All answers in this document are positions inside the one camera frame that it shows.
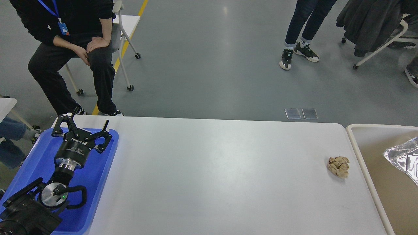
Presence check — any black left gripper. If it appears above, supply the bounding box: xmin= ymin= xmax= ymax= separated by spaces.
xmin=52 ymin=106 xmax=113 ymax=169

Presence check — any aluminium foil tray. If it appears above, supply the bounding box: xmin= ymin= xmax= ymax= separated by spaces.
xmin=383 ymin=137 xmax=418 ymax=185

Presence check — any person in blue jeans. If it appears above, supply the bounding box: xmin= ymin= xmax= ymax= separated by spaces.
xmin=0 ymin=116 xmax=43 ymax=169

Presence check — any small white side table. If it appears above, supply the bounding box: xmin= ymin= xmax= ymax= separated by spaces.
xmin=0 ymin=95 xmax=33 ymax=129

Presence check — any person in black clothes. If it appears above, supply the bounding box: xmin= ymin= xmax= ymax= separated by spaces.
xmin=10 ymin=0 xmax=123 ymax=116

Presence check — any grey white wheeled chair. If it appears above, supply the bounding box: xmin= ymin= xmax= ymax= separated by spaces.
xmin=64 ymin=0 xmax=141 ymax=96

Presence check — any white table behind chair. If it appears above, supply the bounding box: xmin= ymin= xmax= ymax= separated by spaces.
xmin=121 ymin=15 xmax=140 ymax=39

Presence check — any left floor metal plate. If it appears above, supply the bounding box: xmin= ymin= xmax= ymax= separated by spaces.
xmin=285 ymin=108 xmax=302 ymax=119

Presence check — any floor metal plate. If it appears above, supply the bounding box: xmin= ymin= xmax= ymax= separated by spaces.
xmin=285 ymin=108 xmax=302 ymax=119
xmin=302 ymin=108 xmax=318 ymax=119

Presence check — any right floor metal plate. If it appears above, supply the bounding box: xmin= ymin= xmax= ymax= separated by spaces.
xmin=302 ymin=108 xmax=318 ymax=119

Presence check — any crumpled brown paper ball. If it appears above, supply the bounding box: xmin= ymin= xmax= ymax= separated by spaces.
xmin=327 ymin=156 xmax=350 ymax=178

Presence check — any person in dark jeans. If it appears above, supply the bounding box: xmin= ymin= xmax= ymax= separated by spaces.
xmin=279 ymin=0 xmax=336 ymax=71

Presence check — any dark jacket on chair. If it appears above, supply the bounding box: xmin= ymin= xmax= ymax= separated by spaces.
xmin=336 ymin=0 xmax=403 ymax=57

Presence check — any beige plastic bin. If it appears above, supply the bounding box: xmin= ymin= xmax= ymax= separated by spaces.
xmin=346 ymin=124 xmax=418 ymax=235

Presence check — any white chair right background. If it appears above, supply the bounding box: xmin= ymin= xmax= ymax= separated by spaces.
xmin=353 ymin=14 xmax=417 ymax=70

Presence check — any sneaker at right edge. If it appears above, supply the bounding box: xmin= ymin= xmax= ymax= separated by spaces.
xmin=404 ymin=62 xmax=418 ymax=88

